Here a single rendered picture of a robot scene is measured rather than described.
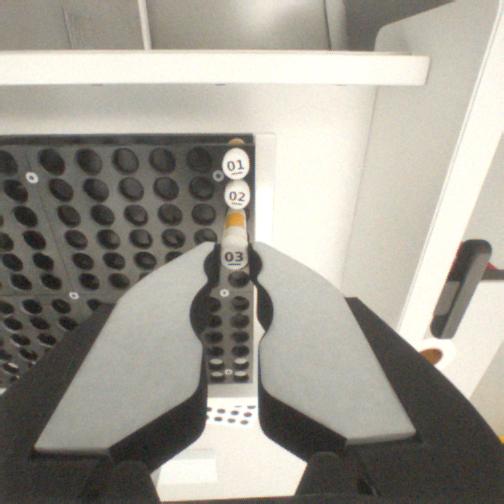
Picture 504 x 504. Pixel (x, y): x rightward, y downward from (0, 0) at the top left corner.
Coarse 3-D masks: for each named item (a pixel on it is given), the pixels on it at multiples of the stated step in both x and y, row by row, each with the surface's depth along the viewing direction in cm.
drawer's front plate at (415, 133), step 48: (480, 0) 11; (384, 48) 18; (432, 48) 14; (480, 48) 11; (384, 96) 18; (432, 96) 14; (480, 96) 11; (384, 144) 18; (432, 144) 14; (480, 144) 12; (384, 192) 19; (432, 192) 14; (384, 240) 19; (432, 240) 14; (384, 288) 19; (432, 288) 16
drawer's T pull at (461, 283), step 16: (480, 240) 17; (464, 256) 18; (480, 256) 17; (448, 272) 19; (464, 272) 18; (480, 272) 17; (448, 288) 18; (464, 288) 18; (448, 304) 19; (464, 304) 19; (432, 320) 21; (448, 320) 19; (448, 336) 20
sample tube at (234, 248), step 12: (228, 216) 15; (240, 216) 15; (228, 228) 14; (240, 228) 14; (228, 240) 13; (240, 240) 13; (228, 252) 12; (240, 252) 12; (228, 264) 13; (240, 264) 13
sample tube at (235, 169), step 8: (232, 152) 14; (240, 152) 14; (224, 160) 14; (232, 160) 14; (240, 160) 14; (248, 160) 14; (224, 168) 14; (232, 168) 14; (240, 168) 14; (248, 168) 14; (232, 176) 14; (240, 176) 14
